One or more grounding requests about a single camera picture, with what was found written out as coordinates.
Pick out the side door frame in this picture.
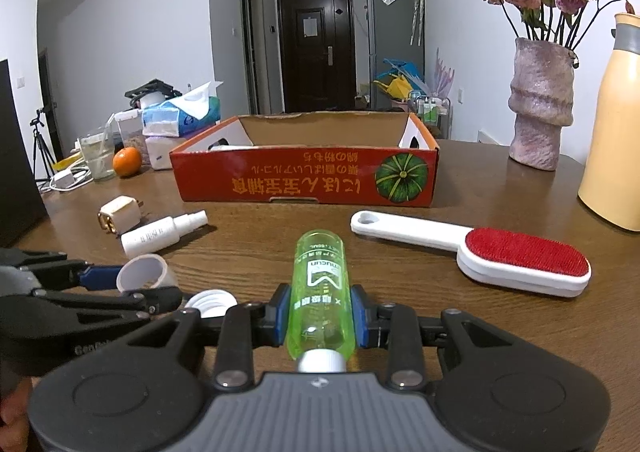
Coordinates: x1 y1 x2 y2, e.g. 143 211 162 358
239 0 266 115

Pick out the white purple tissue pack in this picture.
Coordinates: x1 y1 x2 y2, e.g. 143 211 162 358
145 134 193 171

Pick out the white screw cap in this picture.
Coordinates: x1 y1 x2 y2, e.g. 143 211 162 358
182 288 238 318

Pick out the yellow thermos jug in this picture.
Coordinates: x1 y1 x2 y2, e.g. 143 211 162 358
578 13 640 232

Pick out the blue folding rack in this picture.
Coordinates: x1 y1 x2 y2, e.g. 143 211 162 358
382 58 423 83

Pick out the green spray bottle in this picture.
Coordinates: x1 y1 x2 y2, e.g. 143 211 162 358
286 229 357 375

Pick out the clear glass cup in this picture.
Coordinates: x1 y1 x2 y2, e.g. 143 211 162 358
78 132 117 182

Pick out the white small cup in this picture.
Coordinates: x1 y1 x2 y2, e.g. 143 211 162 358
116 253 182 303

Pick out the blue tissue pack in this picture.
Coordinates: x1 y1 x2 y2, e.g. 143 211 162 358
141 80 222 137

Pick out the yellow bag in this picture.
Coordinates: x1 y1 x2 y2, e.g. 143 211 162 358
374 74 416 100

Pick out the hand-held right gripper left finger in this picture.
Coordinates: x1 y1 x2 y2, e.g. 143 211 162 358
127 284 292 390

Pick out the grey refrigerator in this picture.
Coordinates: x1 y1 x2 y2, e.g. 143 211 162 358
366 0 426 110

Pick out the white charger with cables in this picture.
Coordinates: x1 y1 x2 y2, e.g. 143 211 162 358
37 167 93 193

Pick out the black camera tripod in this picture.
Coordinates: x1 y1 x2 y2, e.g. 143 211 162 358
28 108 57 180

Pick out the purple feather decoration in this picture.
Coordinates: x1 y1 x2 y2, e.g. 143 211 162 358
432 48 457 98

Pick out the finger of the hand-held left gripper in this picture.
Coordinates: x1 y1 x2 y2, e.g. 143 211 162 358
30 285 184 333
0 247 124 292

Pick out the orange fruit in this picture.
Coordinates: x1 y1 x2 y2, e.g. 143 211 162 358
112 147 142 178

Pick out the white folded umbrella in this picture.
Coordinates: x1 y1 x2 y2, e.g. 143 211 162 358
409 0 426 48

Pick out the black and white container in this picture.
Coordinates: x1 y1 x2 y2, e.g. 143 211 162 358
125 78 182 110

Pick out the dark entrance door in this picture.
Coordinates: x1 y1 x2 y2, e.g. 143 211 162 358
276 0 355 114

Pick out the orange cardboard box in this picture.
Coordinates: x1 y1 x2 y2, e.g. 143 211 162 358
169 112 441 209

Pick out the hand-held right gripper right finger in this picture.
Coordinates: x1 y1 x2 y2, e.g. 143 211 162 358
350 284 516 390

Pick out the clear food container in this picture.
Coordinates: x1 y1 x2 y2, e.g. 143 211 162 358
114 109 151 165

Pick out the white red lint brush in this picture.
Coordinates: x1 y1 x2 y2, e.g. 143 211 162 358
350 210 592 298

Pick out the white charger adapter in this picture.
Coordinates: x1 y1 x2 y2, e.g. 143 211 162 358
97 197 146 234

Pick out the white straw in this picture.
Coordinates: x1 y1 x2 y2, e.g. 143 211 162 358
97 113 116 155

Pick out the person's left hand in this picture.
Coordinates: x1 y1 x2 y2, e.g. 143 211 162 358
0 374 33 452

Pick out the wire trolley with bottles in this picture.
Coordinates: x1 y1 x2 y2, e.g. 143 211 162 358
407 92 453 139

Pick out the pink textured vase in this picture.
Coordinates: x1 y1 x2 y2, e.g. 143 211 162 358
509 37 575 172

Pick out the small white spray bottle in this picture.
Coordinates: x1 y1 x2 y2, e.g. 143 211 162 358
120 210 208 256

